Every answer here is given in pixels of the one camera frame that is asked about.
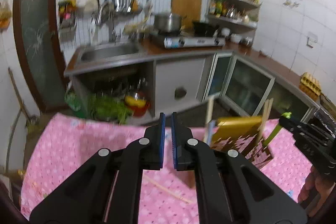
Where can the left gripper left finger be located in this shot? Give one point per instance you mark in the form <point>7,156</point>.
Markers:
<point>107,187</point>

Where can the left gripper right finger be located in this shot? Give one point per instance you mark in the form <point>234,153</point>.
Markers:
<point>229,188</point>

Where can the wooden chopstick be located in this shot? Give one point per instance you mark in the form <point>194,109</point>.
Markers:
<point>177,196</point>
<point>259,134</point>
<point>209,115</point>
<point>266,113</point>

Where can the blue plastic spoon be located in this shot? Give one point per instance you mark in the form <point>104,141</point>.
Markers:
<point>211,127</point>

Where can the kitchen counter with cabinets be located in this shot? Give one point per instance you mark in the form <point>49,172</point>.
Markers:
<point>181,80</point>

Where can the steel kitchen sink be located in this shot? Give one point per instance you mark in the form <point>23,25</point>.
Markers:
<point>108,51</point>

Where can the chrome kitchen faucet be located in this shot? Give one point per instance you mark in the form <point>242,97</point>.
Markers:
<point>105,15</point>

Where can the foil covered tray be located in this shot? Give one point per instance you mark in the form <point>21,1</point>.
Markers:
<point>326,120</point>

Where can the yellow perforated utensil holder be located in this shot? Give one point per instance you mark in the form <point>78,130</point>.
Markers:
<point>243,135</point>

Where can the yellow egg tray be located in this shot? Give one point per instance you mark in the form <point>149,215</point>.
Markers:
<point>310,86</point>

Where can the pink floral tablecloth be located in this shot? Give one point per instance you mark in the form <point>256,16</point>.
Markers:
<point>67,143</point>

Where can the green leafy vegetables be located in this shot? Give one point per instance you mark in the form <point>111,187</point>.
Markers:
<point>100,107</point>

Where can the red yellow bowl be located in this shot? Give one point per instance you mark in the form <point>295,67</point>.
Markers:
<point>137,103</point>

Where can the stacked white bowls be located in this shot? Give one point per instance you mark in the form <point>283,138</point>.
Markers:
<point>229,36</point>

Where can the corner shelf with bottles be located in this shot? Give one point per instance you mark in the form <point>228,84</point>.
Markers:
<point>237,15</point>

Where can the steel gas stove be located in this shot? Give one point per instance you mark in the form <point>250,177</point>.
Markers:
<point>171,42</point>

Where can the black wok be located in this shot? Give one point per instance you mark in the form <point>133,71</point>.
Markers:
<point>203,29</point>

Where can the steel cooking pot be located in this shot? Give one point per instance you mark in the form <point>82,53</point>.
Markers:
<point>167,22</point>

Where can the rectangular wooden cutting board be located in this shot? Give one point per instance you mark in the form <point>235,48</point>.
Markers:
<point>189,10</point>

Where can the hanging yellow bag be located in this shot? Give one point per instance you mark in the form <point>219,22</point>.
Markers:
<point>5,15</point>

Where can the dark wooden glass door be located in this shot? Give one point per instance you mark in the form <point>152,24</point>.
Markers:
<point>39,54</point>

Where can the white wall switch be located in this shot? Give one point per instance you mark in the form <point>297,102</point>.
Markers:
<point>312,40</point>

